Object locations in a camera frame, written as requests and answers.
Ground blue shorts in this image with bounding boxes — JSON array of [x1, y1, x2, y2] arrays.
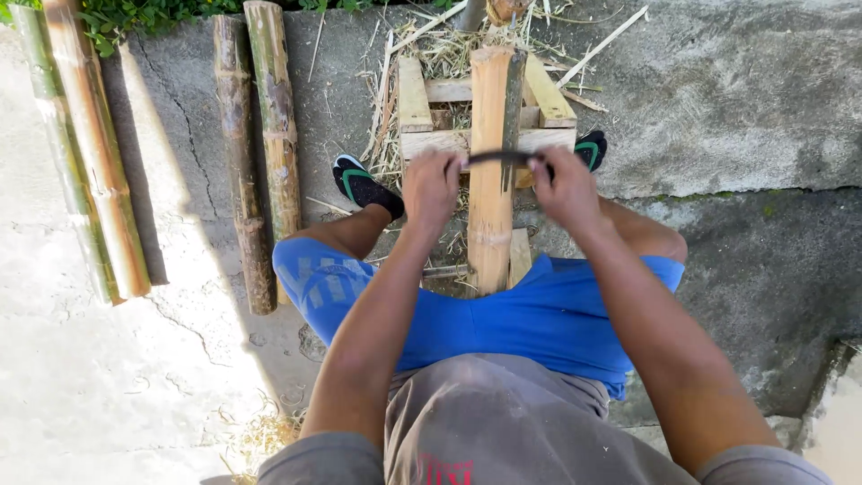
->
[[272, 236, 686, 401]]

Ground peeled tan bamboo pole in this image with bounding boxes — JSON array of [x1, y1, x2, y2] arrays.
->
[[466, 45, 528, 296]]

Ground person's left hand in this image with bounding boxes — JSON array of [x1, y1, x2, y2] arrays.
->
[[401, 150, 466, 241]]

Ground grey shirt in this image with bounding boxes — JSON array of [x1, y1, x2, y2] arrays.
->
[[256, 353, 836, 485]]

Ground pale green bamboo pole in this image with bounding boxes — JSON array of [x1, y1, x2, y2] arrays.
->
[[9, 3, 121, 306]]

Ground green mottled bamboo pole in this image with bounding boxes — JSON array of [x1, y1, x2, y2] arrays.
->
[[242, 0, 303, 305]]

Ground grey metal pipe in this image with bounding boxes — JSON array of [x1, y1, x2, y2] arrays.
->
[[453, 0, 487, 32]]

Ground orange green bamboo pole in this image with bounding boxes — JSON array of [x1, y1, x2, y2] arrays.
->
[[42, 0, 152, 300]]

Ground brown mottled bamboo pole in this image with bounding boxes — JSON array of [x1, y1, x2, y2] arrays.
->
[[212, 13, 277, 316]]

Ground person's right hand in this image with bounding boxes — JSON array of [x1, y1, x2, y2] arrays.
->
[[527, 146, 605, 234]]

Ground black green flip-flop sandal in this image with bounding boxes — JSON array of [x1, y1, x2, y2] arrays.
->
[[331, 154, 405, 222], [574, 130, 608, 173]]

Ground green leafy plants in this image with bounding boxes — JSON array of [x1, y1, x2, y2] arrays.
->
[[0, 0, 459, 58]]

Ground dark metal drawknife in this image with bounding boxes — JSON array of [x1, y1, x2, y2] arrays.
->
[[462, 151, 554, 180]]

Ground heap of bamboo shavings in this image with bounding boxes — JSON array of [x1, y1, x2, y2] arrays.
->
[[306, 0, 607, 264]]

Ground long pale bamboo strip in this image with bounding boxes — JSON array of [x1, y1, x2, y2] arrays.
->
[[556, 5, 650, 88]]

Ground wooden shaving frame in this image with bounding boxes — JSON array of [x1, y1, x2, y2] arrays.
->
[[396, 53, 579, 289]]

